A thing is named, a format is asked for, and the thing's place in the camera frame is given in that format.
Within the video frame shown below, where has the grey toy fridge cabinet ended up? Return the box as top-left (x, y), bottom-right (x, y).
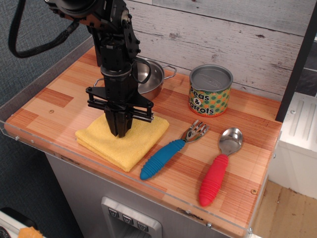
top-left (47, 154), bottom-right (252, 238)

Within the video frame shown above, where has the blue handled fork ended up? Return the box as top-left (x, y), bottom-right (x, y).
top-left (140, 120), bottom-right (209, 180)

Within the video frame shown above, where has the red handled spoon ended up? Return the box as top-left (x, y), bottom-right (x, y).
top-left (199, 127), bottom-right (243, 207)

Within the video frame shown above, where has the clear acrylic table guard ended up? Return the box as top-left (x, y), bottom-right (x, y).
top-left (0, 38), bottom-right (253, 238)

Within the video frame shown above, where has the white plastic furniture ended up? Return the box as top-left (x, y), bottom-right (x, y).
top-left (268, 92), bottom-right (317, 198)

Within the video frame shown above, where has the black vertical post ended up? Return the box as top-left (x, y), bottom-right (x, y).
top-left (92, 31), bottom-right (102, 66)

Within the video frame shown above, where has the black braided cable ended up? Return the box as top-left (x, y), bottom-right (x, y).
top-left (8, 0), bottom-right (80, 59)

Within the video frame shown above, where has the small stainless steel pot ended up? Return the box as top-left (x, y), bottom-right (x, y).
top-left (101, 57), bottom-right (169, 100)

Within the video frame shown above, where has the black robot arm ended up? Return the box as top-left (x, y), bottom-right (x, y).
top-left (47, 0), bottom-right (154, 138)

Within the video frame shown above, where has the yellow rag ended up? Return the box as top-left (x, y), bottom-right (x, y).
top-left (75, 116), bottom-right (169, 172)

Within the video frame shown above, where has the orange object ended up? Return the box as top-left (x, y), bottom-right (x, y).
top-left (18, 227), bottom-right (44, 238)

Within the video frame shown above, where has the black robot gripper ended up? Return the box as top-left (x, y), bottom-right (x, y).
top-left (86, 73), bottom-right (154, 138)

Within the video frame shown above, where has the dark right frame post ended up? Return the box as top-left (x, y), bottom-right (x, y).
top-left (275, 4), bottom-right (317, 122)

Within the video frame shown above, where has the silver dispenser button panel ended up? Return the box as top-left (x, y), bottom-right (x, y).
top-left (101, 196), bottom-right (162, 238)

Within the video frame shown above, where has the peas and carrots can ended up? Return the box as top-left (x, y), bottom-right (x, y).
top-left (188, 64), bottom-right (233, 117)

